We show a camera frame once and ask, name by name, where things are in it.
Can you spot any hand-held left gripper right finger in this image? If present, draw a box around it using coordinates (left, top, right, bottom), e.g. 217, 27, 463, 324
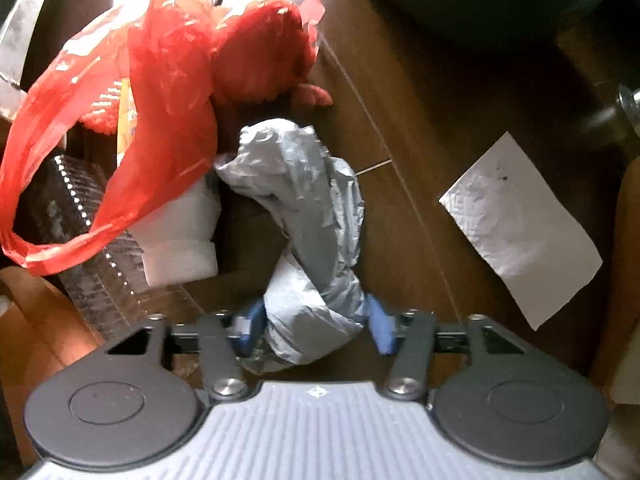
365, 295, 543, 402

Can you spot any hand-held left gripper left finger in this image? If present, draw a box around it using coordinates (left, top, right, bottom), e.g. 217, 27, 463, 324
105, 305, 266, 403

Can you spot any grey plastic bag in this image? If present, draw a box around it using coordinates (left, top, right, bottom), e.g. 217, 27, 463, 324
214, 117, 368, 373

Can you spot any red foam net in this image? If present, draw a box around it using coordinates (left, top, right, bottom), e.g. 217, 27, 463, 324
210, 0, 335, 109

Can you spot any white tube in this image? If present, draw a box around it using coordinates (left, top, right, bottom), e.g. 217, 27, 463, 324
132, 175, 223, 287

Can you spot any white paper napkin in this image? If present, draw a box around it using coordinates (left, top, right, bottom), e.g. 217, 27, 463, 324
439, 131, 603, 331

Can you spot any clear plastic tray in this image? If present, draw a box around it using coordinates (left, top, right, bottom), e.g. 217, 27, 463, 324
30, 152, 201, 346

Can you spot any red plastic bag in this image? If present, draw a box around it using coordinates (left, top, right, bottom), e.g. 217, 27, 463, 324
0, 0, 326, 277

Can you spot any yellow packet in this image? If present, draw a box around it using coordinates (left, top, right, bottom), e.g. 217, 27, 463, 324
116, 77, 141, 166

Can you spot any clear plastic wrapper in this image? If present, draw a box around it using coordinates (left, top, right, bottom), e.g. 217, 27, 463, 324
0, 0, 71, 121

